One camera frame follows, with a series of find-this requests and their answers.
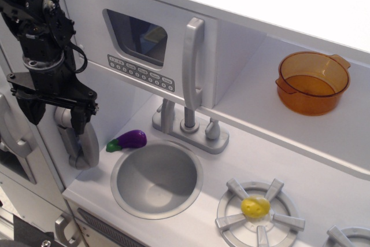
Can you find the purple toy eggplant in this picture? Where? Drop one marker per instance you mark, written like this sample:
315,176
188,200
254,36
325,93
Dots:
131,139

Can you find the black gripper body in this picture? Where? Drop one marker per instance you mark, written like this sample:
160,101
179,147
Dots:
55,84

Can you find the white toy kitchen shelf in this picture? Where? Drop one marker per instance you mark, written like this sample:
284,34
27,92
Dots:
247,99

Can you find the grey round sink basin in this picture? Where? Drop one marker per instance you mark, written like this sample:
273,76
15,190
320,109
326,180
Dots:
157,181

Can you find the grey oven door handle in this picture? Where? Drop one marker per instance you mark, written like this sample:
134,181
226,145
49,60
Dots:
66,232

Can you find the grey stove burner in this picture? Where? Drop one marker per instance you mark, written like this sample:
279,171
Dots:
280,227
350,236

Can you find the grey toy wall phone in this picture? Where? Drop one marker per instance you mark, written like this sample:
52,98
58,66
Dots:
83,149

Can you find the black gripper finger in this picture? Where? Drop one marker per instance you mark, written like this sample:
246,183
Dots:
80,116
33,108

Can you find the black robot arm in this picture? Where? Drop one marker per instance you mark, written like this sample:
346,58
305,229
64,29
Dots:
44,33

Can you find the orange transparent plastic pot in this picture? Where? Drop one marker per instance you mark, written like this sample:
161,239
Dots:
312,83

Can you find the grey fridge door handle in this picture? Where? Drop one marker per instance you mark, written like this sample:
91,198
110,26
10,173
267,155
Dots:
16,134

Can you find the white toy microwave door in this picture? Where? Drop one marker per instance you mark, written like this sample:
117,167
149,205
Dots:
142,41

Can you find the yellow toy potato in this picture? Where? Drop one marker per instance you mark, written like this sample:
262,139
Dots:
255,207

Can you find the grey toy faucet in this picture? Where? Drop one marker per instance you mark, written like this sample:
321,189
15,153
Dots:
183,124

